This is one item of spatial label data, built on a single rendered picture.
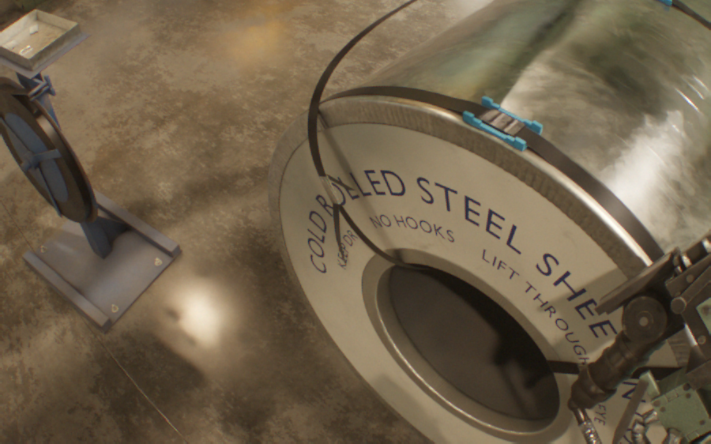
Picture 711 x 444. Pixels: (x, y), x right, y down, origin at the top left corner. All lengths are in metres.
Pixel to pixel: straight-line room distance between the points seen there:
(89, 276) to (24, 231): 0.53
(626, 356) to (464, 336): 0.91
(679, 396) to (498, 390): 0.91
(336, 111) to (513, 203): 0.36
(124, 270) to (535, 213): 1.97
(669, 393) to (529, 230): 0.37
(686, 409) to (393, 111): 0.64
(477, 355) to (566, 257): 0.74
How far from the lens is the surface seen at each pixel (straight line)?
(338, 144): 1.19
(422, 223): 1.15
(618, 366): 0.83
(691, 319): 0.72
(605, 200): 0.90
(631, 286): 0.74
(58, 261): 2.82
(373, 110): 1.06
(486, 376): 1.64
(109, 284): 2.63
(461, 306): 1.68
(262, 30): 3.84
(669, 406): 0.77
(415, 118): 1.00
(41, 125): 2.05
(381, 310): 1.50
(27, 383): 2.55
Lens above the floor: 1.96
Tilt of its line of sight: 47 degrees down
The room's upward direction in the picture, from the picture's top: 2 degrees counter-clockwise
